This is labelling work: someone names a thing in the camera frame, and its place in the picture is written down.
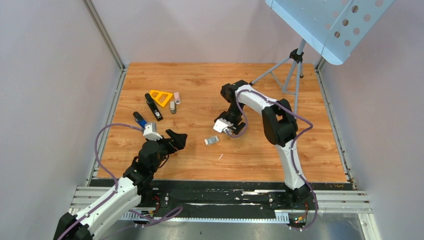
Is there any aluminium frame post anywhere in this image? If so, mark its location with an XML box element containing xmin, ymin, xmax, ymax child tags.
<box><xmin>82</xmin><ymin>0</ymin><xmax>126</xmax><ymax>72</ymax></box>

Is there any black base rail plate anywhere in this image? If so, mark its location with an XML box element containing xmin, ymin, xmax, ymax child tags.
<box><xmin>120</xmin><ymin>178</ymin><xmax>327</xmax><ymax>221</ymax></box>

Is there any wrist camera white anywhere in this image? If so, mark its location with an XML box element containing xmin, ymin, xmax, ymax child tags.
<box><xmin>143</xmin><ymin>122</ymin><xmax>163</xmax><ymax>141</ymax></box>
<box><xmin>213</xmin><ymin>118</ymin><xmax>233</xmax><ymax>134</ymax></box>

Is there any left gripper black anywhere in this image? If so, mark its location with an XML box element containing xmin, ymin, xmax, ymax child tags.
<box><xmin>146</xmin><ymin>129</ymin><xmax>187</xmax><ymax>173</ymax></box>

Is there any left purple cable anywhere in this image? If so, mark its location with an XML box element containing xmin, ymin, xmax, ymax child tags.
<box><xmin>56</xmin><ymin>123</ymin><xmax>184</xmax><ymax>240</ymax></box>

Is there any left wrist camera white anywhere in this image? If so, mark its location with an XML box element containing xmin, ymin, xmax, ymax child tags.
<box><xmin>143</xmin><ymin>122</ymin><xmax>163</xmax><ymax>141</ymax></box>

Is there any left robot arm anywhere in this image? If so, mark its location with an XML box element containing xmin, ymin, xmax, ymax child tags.
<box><xmin>53</xmin><ymin>127</ymin><xmax>188</xmax><ymax>240</ymax></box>

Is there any pink stapler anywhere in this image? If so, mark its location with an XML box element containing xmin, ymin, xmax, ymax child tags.
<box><xmin>173</xmin><ymin>92</ymin><xmax>181</xmax><ymax>105</ymax></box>

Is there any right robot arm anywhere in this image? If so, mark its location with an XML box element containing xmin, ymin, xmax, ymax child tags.
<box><xmin>213</xmin><ymin>80</ymin><xmax>306</xmax><ymax>209</ymax></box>

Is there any yellow plastic triangle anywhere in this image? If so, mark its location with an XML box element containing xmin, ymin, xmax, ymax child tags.
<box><xmin>149</xmin><ymin>90</ymin><xmax>174</xmax><ymax>108</ymax></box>

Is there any light blue music stand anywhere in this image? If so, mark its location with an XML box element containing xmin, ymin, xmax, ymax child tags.
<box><xmin>266</xmin><ymin>0</ymin><xmax>394</xmax><ymax>111</ymax></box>

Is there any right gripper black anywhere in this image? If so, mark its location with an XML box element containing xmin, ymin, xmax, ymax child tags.
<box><xmin>220</xmin><ymin>102</ymin><xmax>246</xmax><ymax>135</ymax></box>

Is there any grey white stapler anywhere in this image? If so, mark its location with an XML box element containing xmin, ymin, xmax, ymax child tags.
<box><xmin>169</xmin><ymin>101</ymin><xmax>177</xmax><ymax>114</ymax></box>

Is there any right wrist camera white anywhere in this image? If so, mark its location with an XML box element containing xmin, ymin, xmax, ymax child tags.
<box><xmin>213</xmin><ymin>118</ymin><xmax>233</xmax><ymax>134</ymax></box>

